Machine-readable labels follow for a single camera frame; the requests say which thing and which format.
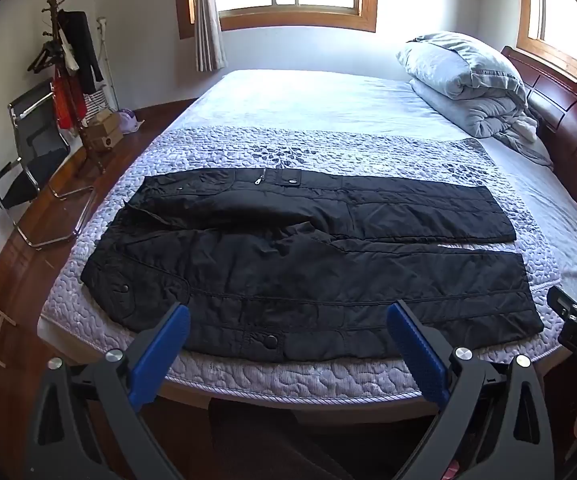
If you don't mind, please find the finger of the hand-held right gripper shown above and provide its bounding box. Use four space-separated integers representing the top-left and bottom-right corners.
547 286 577 322

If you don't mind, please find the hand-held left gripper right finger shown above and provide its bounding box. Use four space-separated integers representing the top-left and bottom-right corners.
386 300 557 480

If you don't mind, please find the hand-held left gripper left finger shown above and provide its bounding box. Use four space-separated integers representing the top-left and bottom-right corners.
26 302 192 480

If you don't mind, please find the crumpled pale cloth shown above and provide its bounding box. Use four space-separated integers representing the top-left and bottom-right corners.
493 115 555 170

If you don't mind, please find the dark wooden headboard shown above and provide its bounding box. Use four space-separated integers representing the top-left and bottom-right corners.
501 46 577 273

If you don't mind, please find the lavender quilted bedspread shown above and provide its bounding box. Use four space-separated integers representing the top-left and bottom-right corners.
38 125 569 406

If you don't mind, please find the cardboard box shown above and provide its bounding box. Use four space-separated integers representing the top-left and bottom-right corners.
86 110 124 152

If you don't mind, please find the black chrome chair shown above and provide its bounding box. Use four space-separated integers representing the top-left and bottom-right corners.
0 80 99 250

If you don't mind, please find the small white purple appliance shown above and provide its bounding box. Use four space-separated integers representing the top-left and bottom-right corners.
117 109 146 135

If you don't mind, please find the folded grey-blue duvet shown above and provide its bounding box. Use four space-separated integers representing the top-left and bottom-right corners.
397 32 539 139

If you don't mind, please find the bed with pale sheet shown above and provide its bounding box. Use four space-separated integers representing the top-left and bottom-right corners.
36 69 577 413

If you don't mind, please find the hanging red garment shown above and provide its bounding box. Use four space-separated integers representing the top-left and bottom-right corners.
51 67 90 134

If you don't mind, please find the white pole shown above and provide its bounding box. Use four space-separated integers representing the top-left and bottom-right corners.
97 17 120 112

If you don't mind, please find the hanging black garment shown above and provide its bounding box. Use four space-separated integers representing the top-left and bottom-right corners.
61 10 104 96

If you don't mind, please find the pale grey curtain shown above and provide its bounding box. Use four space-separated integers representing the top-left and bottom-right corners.
188 0 228 72

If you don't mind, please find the wooden coat rack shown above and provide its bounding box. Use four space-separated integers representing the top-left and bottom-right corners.
27 0 108 176

